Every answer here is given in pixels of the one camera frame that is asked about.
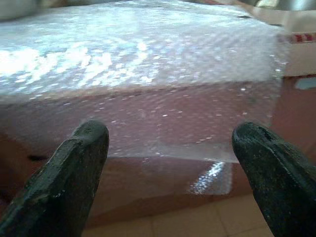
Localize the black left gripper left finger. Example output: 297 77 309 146
0 119 110 237

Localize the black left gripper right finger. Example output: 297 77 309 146
231 120 316 237

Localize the clear bubble wrap sheet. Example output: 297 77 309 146
0 0 290 198

